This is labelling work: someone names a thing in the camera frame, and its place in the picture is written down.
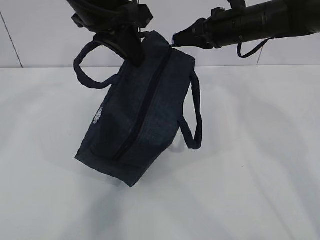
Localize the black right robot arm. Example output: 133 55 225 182
172 0 320 50

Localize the navy blue lunch bag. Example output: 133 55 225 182
73 31 203 187

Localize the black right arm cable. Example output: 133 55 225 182
236 37 276 59

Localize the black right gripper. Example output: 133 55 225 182
172 7 226 50

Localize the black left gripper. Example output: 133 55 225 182
68 0 153 67

